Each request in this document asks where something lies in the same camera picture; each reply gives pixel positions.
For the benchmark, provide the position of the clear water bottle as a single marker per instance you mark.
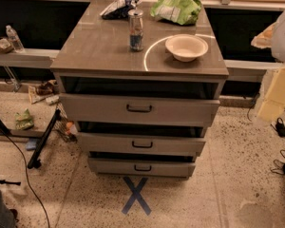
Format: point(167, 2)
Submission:
point(14, 39)

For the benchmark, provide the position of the middle drawer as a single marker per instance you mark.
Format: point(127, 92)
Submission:
point(140, 144)

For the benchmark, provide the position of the blue sponge on floor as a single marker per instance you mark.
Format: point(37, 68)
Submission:
point(32, 144)

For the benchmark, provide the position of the dark blue snack bag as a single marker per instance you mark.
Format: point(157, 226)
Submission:
point(119, 9)

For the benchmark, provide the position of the floor trash wrapper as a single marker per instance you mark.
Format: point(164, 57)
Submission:
point(37, 93)

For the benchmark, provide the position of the grey drawer cabinet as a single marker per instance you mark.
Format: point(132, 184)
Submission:
point(96, 60)

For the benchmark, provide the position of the blue tape cross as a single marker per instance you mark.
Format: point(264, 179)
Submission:
point(136, 195)

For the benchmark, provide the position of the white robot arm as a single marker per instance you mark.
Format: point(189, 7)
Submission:
point(273, 37)

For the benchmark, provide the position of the bottom drawer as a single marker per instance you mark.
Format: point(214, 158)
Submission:
point(142, 168)

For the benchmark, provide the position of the redbull can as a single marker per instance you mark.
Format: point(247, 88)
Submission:
point(135, 18)

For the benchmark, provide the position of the brown bowl on shelf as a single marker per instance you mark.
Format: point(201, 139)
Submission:
point(5, 45)

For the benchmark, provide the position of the wire basket with orange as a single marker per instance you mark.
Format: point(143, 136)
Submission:
point(64, 126)

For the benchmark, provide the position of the green chip bag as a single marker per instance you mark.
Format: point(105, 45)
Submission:
point(181, 12)

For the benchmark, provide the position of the black tripod leg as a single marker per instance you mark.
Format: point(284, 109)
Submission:
point(34, 161)

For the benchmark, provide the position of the top drawer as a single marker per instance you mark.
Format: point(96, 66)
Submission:
point(139, 110)

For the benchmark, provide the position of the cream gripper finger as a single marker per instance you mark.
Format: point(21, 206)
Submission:
point(264, 39)
point(272, 104)

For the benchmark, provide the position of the black power adapter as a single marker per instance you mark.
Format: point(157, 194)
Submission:
point(280, 127)

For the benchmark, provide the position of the drawer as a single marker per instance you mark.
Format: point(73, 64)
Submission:
point(140, 144)
point(139, 110)
point(142, 168)

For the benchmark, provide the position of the white bowl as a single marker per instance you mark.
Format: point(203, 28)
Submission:
point(185, 47)

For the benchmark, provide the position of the green bag on floor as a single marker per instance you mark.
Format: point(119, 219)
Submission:
point(24, 121)

